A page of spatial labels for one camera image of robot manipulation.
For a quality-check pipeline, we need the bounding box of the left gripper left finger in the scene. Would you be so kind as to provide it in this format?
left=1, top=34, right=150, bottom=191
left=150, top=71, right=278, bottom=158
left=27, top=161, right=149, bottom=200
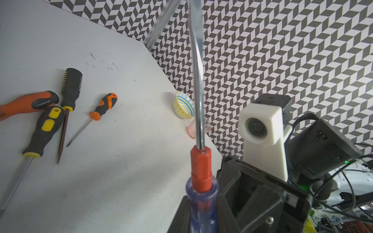
left=167, top=196, right=191, bottom=233

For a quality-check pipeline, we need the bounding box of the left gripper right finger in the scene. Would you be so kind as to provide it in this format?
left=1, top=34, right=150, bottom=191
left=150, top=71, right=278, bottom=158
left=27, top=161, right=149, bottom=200
left=216, top=195, right=241, bottom=233

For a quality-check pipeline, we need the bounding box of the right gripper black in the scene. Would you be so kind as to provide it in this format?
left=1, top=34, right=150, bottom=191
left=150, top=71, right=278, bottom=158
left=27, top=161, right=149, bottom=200
left=217, top=118, right=363, bottom=233

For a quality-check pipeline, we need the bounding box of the blue transparent handle screwdriver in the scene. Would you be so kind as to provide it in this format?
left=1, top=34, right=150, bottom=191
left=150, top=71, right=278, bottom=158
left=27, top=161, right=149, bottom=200
left=186, top=1, right=219, bottom=233

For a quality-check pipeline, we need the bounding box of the orange black short screwdriver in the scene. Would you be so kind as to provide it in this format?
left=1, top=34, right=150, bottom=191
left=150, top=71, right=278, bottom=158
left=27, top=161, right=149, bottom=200
left=67, top=93, right=118, bottom=147

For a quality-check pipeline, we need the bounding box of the black yellow phillips screwdriver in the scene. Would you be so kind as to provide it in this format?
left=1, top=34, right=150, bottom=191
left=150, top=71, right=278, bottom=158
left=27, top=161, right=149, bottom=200
left=1, top=106, right=65, bottom=216

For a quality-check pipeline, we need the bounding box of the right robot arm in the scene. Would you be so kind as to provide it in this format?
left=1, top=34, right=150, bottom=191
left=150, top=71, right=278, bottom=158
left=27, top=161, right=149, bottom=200
left=217, top=156, right=373, bottom=233

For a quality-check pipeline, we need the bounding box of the black yellow long screwdriver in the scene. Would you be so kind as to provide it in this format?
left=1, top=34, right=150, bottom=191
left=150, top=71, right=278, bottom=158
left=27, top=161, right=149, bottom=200
left=57, top=68, right=83, bottom=164

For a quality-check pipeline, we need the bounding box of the pink transparent cup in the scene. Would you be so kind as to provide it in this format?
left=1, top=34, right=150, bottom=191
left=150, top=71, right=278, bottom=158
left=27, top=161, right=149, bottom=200
left=186, top=117, right=212, bottom=139

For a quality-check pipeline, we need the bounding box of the patterned ceramic bowl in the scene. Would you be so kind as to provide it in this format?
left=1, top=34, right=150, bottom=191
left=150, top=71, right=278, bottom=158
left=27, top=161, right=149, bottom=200
left=173, top=91, right=195, bottom=119

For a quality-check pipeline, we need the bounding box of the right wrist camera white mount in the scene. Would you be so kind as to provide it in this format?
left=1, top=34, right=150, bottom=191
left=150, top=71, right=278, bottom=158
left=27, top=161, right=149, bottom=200
left=238, top=93, right=293, bottom=182

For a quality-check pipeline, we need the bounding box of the small orange handle screwdriver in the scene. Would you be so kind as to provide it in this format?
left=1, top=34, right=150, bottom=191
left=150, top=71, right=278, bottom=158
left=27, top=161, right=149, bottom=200
left=1, top=91, right=59, bottom=121

